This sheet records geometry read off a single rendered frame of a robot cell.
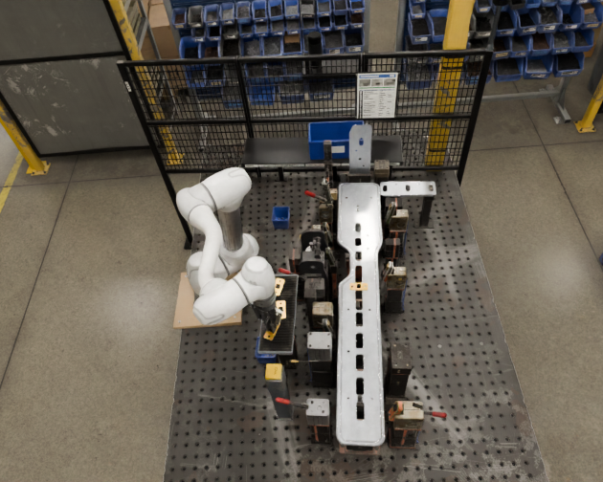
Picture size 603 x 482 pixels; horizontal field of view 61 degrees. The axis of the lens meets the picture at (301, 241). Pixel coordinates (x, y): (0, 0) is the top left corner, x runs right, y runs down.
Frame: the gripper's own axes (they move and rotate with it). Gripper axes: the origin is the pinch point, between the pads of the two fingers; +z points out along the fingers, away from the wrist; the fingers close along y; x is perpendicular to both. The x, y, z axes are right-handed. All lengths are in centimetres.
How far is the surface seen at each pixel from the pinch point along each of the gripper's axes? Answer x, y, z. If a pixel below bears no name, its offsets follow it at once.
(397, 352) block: 17, 48, 23
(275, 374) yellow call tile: -14.4, 7.0, 9.9
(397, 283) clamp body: 53, 38, 29
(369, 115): 142, -4, 8
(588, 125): 317, 134, 121
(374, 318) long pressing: 30, 34, 26
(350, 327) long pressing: 22.6, 25.1, 25.8
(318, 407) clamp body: -17.5, 25.4, 20.2
